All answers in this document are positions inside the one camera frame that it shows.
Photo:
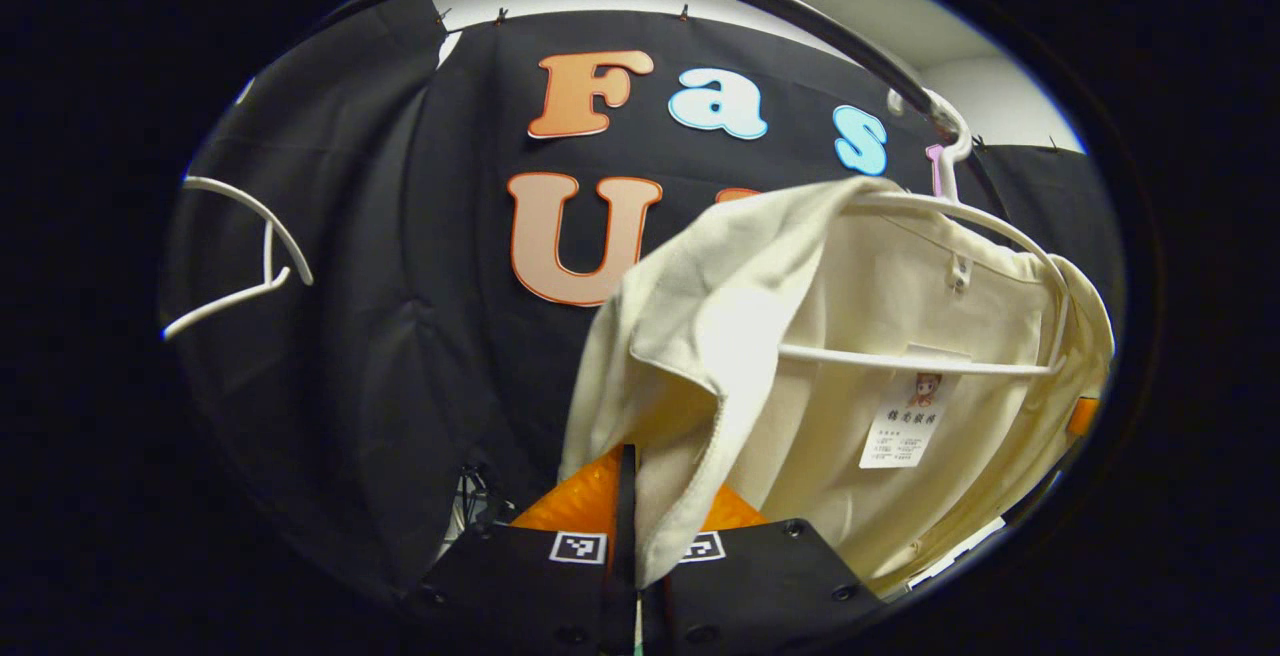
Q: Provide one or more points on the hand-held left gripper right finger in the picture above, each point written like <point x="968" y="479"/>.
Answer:
<point x="770" y="586"/>

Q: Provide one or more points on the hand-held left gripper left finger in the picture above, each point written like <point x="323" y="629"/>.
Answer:
<point x="520" y="586"/>

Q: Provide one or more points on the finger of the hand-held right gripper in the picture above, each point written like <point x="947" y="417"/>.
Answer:
<point x="1082" y="415"/>

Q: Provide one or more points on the cream shirt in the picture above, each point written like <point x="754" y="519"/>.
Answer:
<point x="700" y="336"/>

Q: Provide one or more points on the white plastic hanger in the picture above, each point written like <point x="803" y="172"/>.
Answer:
<point x="270" y="256"/>
<point x="900" y="358"/>

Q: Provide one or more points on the black backdrop cloth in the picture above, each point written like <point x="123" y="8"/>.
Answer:
<point x="400" y="336"/>

